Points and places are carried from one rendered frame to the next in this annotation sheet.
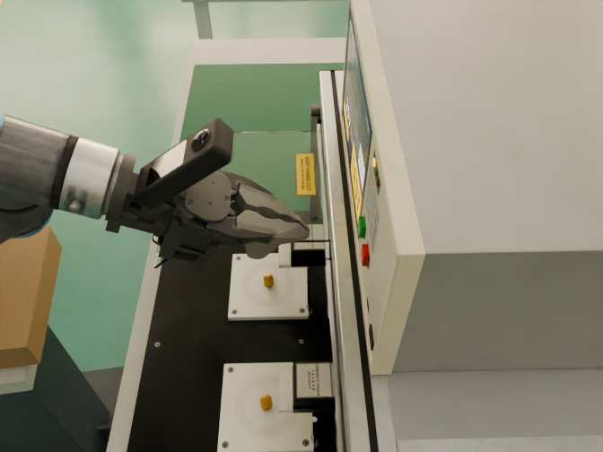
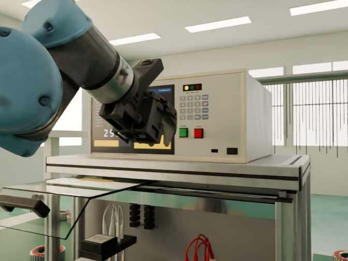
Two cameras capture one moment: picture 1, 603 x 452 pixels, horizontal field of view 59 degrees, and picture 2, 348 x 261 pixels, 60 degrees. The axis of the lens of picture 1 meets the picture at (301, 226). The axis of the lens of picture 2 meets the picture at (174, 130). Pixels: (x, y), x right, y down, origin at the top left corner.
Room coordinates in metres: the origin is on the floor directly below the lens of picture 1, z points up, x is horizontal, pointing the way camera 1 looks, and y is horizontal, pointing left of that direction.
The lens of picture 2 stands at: (0.08, 0.57, 1.17)
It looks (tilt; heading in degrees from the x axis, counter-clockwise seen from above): 1 degrees up; 298
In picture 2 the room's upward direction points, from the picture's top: straight up
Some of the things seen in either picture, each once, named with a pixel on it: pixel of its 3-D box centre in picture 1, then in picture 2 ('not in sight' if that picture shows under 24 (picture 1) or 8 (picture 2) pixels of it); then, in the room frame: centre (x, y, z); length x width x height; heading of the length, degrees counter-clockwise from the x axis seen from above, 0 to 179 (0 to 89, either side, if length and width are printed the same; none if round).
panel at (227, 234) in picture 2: not in sight; (175, 226); (0.48, -0.19, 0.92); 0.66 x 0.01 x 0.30; 1
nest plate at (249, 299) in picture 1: (268, 284); not in sight; (0.59, 0.06, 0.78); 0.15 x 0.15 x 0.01; 1
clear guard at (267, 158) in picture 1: (266, 194); (81, 197); (0.59, 0.06, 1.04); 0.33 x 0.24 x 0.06; 91
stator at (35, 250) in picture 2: not in sight; (47, 254); (0.95, -0.16, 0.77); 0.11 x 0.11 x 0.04
